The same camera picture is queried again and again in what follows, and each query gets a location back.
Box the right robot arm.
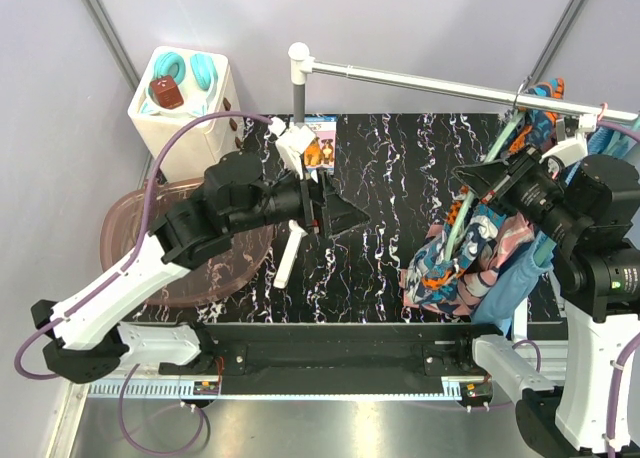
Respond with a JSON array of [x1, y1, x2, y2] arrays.
[[453, 146, 639, 457]]

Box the blue knitted garment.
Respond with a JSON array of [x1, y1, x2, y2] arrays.
[[587, 127, 637, 158]]

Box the teal cat ear headphones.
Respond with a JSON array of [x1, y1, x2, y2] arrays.
[[138, 51, 218, 118]]

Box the silver clothes rack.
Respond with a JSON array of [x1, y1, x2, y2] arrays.
[[270, 42, 639, 290]]

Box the blue orange patterned shorts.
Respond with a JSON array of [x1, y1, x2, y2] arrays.
[[401, 78, 565, 317]]

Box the brown cube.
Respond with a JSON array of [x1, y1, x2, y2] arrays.
[[150, 75, 184, 110]]

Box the pink patterned shorts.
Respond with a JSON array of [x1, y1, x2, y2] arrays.
[[403, 214, 535, 317]]

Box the dog picture book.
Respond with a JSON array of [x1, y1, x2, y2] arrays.
[[303, 116, 338, 173]]

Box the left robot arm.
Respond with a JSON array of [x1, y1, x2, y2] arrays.
[[31, 152, 369, 384]]

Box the pink translucent plastic basin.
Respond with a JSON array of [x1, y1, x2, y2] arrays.
[[100, 189, 274, 308]]

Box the pink wire hanger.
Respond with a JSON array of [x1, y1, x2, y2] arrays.
[[596, 102, 609, 122]]

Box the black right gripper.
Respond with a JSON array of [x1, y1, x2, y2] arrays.
[[452, 139, 586, 241]]

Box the white storage box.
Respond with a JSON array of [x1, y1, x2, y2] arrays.
[[128, 46, 244, 182]]

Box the light blue shorts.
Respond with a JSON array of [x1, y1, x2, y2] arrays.
[[471, 232, 556, 335]]

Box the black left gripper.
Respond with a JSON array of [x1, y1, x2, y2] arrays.
[[227, 158, 372, 238]]

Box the mint green hanger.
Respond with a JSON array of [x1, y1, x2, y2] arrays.
[[444, 111, 525, 260]]

